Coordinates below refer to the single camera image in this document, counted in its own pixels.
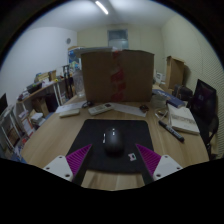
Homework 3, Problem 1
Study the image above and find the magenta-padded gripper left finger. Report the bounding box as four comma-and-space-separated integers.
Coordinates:
43, 143, 94, 186

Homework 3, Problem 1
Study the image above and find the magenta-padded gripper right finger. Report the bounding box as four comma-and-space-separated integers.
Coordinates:
135, 143, 184, 185

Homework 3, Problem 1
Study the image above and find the black computer mouse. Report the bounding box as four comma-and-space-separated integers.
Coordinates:
102, 126, 125, 155

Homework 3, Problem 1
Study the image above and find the black mouse pad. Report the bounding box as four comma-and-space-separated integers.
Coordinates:
66, 118, 155, 174

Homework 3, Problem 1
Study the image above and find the black marker pen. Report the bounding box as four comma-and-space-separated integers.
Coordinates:
158, 119, 185, 143

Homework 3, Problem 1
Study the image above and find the open white book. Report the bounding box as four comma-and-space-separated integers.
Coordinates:
166, 103, 201, 136

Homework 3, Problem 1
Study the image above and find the small white flat remote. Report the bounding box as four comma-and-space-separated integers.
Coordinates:
58, 108, 81, 118

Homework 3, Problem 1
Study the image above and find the white paper sheet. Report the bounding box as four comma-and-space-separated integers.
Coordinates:
111, 102, 148, 118
54, 100, 87, 114

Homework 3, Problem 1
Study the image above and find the cluttered shelf unit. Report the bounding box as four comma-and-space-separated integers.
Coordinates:
0, 64, 79, 161

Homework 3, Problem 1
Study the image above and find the clear plastic container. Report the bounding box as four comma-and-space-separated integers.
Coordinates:
150, 94, 168, 109

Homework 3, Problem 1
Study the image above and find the blue book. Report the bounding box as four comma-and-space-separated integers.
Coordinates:
152, 88, 186, 109

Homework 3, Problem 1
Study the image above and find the white remote control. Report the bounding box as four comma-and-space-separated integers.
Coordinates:
87, 102, 114, 116

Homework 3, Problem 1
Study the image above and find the black office chair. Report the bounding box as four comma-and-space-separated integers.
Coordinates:
189, 78, 220, 158

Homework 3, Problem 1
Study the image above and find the tall open cardboard box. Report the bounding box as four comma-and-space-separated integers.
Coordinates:
165, 55, 185, 90

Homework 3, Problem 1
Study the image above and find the large taped cardboard box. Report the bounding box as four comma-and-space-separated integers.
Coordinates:
80, 49, 155, 103

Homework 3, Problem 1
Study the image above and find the ceiling tube light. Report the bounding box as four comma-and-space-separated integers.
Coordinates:
94, 0, 110, 16

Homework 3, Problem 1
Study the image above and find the small wall window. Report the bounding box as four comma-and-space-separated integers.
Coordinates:
107, 28, 130, 51

